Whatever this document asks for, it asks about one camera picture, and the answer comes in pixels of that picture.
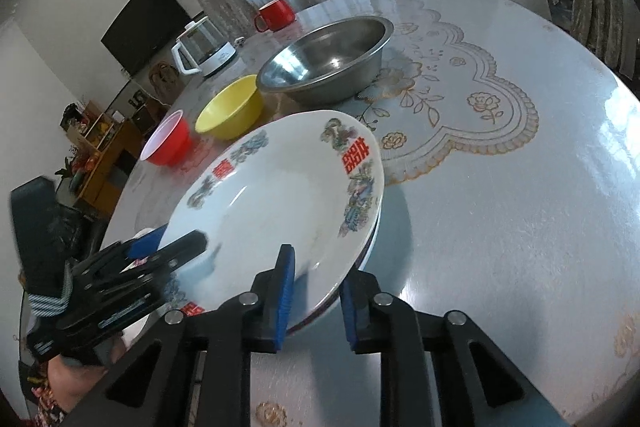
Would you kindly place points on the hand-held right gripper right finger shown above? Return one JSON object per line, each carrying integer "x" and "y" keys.
{"x": 350, "y": 317}

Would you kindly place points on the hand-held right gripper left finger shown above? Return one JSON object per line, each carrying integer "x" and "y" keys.
{"x": 280, "y": 302}

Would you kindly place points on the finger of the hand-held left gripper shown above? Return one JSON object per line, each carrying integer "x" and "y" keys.
{"x": 185, "y": 247}
{"x": 145, "y": 242}

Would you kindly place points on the white floral patterned plate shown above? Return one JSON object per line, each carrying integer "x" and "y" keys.
{"x": 280, "y": 207}

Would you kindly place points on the red plastic bowl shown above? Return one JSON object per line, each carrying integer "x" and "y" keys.
{"x": 172, "y": 147}

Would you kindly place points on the yellow plastic bowl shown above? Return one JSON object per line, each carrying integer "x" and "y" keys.
{"x": 225, "y": 107}

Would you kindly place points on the stainless steel basin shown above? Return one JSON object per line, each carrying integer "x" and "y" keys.
{"x": 320, "y": 72}

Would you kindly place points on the person's left hand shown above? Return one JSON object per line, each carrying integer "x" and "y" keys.
{"x": 70, "y": 379}

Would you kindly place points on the black leather sofa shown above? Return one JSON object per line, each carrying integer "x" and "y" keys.
{"x": 75, "y": 227}

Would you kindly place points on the wooden cabinet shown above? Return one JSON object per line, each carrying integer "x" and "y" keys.
{"x": 117, "y": 152}

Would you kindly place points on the small wooden shelf rack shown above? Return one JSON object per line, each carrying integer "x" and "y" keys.
{"x": 95, "y": 122}

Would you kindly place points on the wooden chair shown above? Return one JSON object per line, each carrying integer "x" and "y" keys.
{"x": 162, "y": 79}

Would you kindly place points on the white glass electric kettle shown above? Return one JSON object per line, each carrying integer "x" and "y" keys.
{"x": 215, "y": 57}

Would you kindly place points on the black flat television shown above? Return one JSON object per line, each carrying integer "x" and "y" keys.
{"x": 145, "y": 27}

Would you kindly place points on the red mug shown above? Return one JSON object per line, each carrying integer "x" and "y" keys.
{"x": 277, "y": 14}

